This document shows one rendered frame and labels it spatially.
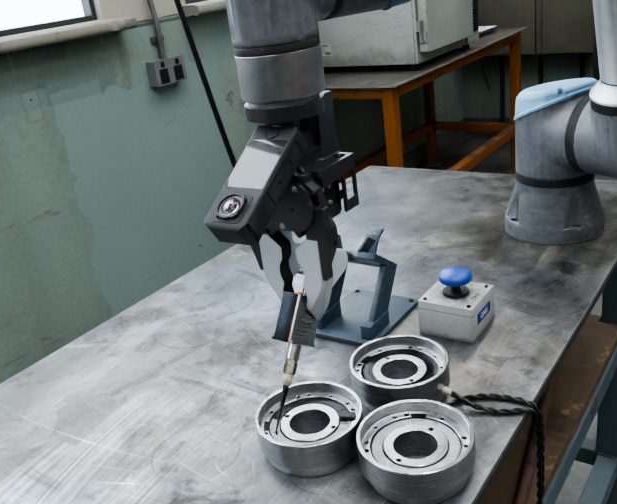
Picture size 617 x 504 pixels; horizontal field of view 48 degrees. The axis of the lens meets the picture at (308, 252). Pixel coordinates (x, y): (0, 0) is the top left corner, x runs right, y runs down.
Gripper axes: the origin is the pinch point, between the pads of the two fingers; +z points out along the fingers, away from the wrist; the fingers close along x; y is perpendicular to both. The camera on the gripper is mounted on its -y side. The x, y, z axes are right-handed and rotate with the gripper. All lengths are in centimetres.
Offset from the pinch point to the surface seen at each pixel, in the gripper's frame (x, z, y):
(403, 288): 5.1, 13.1, 30.4
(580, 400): -15, 38, 48
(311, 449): -5.2, 9.3, -8.0
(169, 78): 149, 2, 133
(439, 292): -4.0, 8.6, 22.9
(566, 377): -11, 38, 54
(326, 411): -2.8, 10.1, -1.8
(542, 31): 90, 25, 380
